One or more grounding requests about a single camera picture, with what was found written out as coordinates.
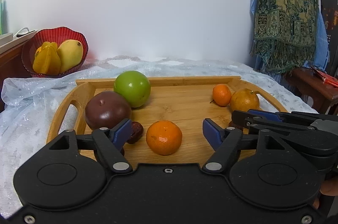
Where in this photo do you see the brownish passion fruit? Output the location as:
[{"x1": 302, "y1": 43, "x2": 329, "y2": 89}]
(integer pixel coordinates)
[{"x1": 230, "y1": 88, "x2": 259, "y2": 112}]

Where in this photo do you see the dark red jujube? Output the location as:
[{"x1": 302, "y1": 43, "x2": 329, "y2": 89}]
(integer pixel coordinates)
[{"x1": 127, "y1": 122, "x2": 144, "y2": 144}]

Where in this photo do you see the small orange kumquat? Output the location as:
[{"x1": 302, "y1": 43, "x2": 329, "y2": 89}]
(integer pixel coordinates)
[{"x1": 212, "y1": 84, "x2": 232, "y2": 107}]

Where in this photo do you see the orange mandarin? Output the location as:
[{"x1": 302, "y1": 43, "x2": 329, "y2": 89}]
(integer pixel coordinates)
[{"x1": 146, "y1": 120, "x2": 183, "y2": 155}]

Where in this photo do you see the red jujube partly hidden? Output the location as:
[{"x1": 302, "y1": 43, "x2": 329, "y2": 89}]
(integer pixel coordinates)
[{"x1": 228, "y1": 121, "x2": 244, "y2": 132}]

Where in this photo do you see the person's right hand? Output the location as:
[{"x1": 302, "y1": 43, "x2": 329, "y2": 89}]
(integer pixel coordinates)
[{"x1": 313, "y1": 179, "x2": 338, "y2": 209}]

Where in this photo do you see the dark purple round fruit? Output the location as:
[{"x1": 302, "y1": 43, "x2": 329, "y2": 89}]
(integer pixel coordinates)
[{"x1": 85, "y1": 91, "x2": 132, "y2": 130}]

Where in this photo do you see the wooden side table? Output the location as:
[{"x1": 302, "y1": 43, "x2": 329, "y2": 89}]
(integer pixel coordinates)
[{"x1": 285, "y1": 67, "x2": 337, "y2": 115}]

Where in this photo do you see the red packet on table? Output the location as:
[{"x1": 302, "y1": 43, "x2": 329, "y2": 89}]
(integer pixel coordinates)
[{"x1": 310, "y1": 64, "x2": 338, "y2": 88}]

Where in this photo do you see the bamboo serving tray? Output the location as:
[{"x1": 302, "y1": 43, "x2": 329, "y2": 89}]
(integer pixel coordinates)
[{"x1": 46, "y1": 76, "x2": 287, "y2": 168}]

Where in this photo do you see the green apple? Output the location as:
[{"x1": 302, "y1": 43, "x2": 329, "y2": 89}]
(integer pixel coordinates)
[{"x1": 113, "y1": 71, "x2": 151, "y2": 108}]

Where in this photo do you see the white lace tablecloth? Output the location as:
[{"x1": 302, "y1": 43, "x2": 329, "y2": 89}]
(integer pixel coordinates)
[{"x1": 1, "y1": 56, "x2": 315, "y2": 218}]

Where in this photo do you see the green patterned hanging cloth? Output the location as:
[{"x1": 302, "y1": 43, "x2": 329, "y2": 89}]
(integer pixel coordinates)
[{"x1": 252, "y1": 0, "x2": 319, "y2": 74}]

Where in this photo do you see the yellow mango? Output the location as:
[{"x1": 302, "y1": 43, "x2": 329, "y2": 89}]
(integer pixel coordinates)
[{"x1": 57, "y1": 39, "x2": 83, "y2": 74}]

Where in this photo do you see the yellow starfruit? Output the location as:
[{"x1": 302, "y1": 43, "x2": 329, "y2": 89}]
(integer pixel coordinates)
[{"x1": 33, "y1": 41, "x2": 61, "y2": 76}]

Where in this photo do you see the red fruit bowl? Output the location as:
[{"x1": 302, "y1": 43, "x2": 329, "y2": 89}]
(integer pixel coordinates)
[{"x1": 21, "y1": 27, "x2": 88, "y2": 78}]

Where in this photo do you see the wooden cabinet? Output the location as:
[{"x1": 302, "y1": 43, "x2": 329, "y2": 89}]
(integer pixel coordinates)
[{"x1": 0, "y1": 37, "x2": 30, "y2": 112}]

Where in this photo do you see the white rectangular tray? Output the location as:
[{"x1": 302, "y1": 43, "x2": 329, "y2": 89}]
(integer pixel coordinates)
[{"x1": 0, "y1": 27, "x2": 37, "y2": 48}]

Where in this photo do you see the green white spray bottle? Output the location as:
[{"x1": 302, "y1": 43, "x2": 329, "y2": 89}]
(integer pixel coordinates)
[{"x1": 0, "y1": 0, "x2": 3, "y2": 35}]

